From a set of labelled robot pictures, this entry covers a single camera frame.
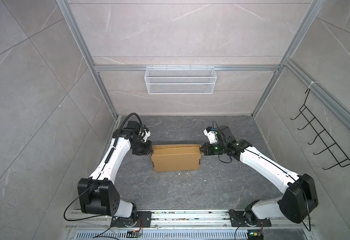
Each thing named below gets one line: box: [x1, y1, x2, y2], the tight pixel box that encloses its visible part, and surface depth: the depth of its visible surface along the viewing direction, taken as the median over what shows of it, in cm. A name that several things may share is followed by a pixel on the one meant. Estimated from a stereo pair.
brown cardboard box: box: [151, 144, 202, 172], surface depth 83 cm
